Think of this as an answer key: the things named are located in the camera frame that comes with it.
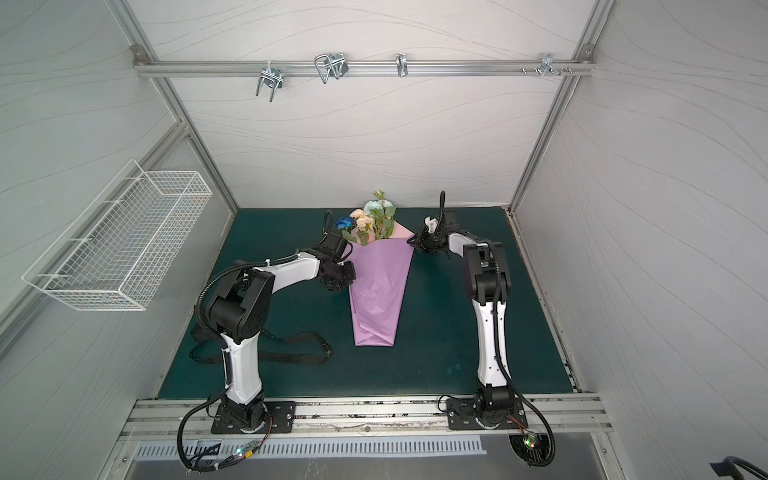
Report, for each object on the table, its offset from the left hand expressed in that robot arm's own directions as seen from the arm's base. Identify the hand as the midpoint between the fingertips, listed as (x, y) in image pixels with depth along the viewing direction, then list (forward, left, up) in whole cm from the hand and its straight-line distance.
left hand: (359, 276), depth 100 cm
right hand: (+18, -19, +1) cm, 26 cm away
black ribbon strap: (-27, +38, -1) cm, 47 cm away
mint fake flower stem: (+25, -7, +5) cm, 27 cm away
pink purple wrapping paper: (-5, -7, 0) cm, 9 cm away
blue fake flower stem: (+20, +7, +4) cm, 22 cm away
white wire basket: (-12, +52, +31) cm, 62 cm away
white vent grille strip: (-49, +23, +2) cm, 54 cm away
